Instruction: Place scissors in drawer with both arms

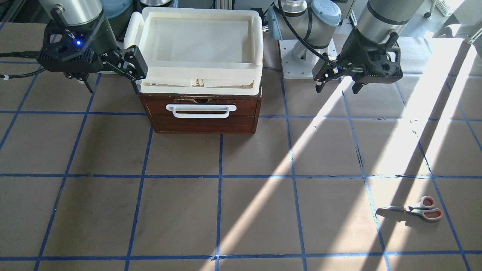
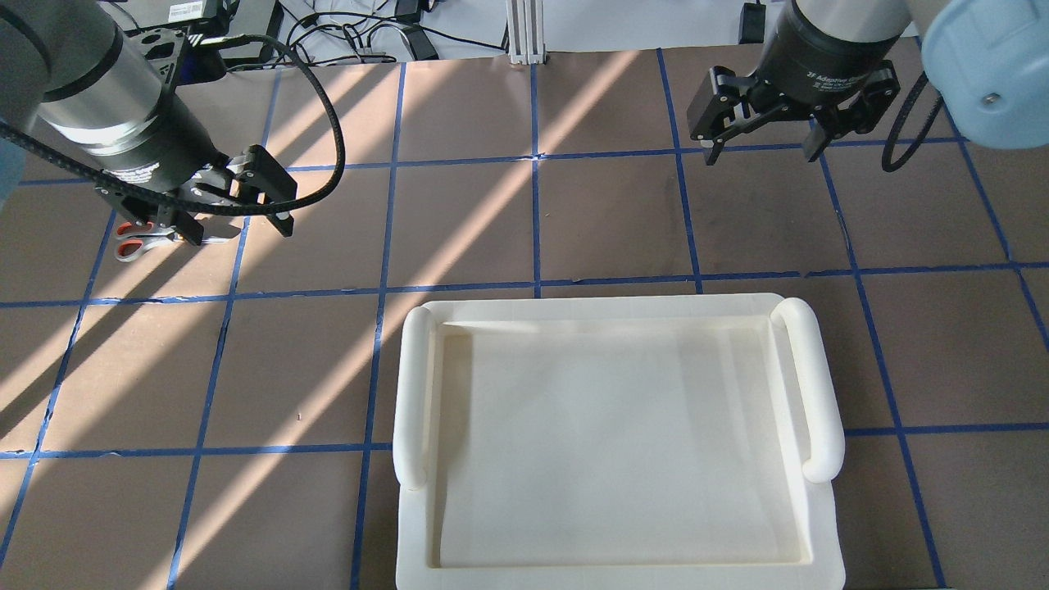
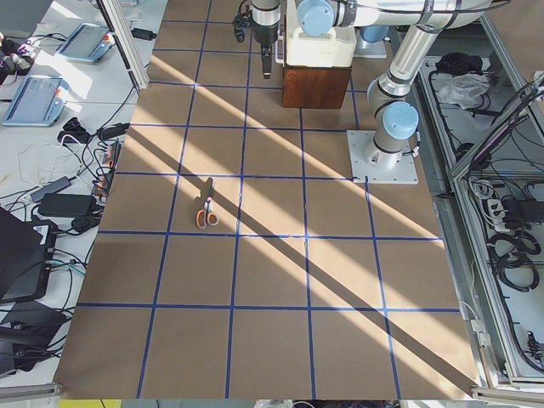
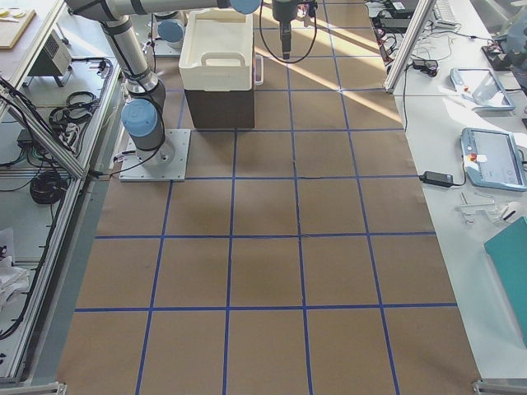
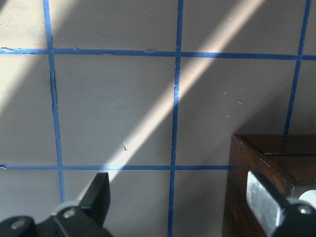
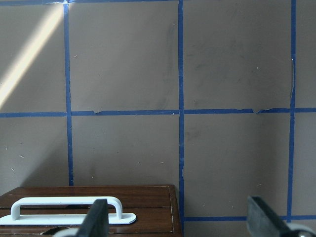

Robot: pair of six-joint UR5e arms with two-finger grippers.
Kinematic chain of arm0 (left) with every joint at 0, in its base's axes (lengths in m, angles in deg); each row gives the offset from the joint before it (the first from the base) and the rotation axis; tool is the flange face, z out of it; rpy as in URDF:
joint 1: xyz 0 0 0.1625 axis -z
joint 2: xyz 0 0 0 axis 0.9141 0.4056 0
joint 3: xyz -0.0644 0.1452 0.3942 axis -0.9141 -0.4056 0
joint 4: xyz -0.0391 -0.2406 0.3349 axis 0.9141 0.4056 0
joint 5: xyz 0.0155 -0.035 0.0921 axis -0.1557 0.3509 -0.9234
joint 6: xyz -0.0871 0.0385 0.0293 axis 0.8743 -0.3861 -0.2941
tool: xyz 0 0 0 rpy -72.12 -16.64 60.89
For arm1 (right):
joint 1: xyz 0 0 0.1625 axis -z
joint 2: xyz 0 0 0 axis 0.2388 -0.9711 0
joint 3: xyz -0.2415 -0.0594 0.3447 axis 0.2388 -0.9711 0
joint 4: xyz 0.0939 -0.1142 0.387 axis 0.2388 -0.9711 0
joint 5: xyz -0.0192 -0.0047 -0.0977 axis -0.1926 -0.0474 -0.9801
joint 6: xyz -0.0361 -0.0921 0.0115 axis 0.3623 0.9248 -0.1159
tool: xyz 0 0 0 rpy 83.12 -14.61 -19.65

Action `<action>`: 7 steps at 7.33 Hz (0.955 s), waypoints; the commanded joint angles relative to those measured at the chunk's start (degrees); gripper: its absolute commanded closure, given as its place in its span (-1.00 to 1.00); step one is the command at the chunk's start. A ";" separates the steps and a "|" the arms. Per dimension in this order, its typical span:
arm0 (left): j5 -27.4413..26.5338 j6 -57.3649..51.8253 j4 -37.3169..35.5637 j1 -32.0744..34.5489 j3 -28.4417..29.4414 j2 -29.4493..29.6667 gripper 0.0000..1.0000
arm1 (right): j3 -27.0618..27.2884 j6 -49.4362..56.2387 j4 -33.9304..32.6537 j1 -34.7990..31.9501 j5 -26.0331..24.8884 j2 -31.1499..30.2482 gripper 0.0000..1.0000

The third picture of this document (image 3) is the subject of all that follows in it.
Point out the black laptop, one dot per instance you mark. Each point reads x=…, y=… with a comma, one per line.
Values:
x=26, y=249

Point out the cream plastic bin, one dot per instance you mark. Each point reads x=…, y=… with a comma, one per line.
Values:
x=333, y=49

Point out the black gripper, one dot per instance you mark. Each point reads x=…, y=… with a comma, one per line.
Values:
x=265, y=36

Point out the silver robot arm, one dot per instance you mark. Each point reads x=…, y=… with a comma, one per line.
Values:
x=397, y=120
x=263, y=17

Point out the small black power brick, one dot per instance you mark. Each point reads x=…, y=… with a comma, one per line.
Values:
x=143, y=34

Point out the blue teach pendant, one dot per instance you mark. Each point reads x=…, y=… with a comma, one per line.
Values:
x=87, y=43
x=38, y=102

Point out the black cloth bundle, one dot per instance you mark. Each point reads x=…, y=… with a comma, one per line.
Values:
x=458, y=64

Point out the aluminium frame post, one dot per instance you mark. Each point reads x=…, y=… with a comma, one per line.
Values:
x=114, y=17

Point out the white power strip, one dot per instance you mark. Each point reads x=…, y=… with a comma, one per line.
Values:
x=491, y=206

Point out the upper blue teach pendant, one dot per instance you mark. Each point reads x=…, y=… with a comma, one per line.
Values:
x=87, y=43

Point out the orange grey handled scissors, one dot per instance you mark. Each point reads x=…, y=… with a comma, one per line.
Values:
x=206, y=217

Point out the black power adapter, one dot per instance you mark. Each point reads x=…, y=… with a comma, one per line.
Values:
x=66, y=205

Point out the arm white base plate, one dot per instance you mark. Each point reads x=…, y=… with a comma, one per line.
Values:
x=373, y=166

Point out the lower blue teach pendant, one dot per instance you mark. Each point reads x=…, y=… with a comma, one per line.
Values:
x=38, y=102

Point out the white crumpled cloth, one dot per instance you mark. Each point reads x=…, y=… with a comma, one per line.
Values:
x=465, y=90

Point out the dark wooden drawer cabinet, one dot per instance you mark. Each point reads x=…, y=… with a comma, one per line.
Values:
x=315, y=87

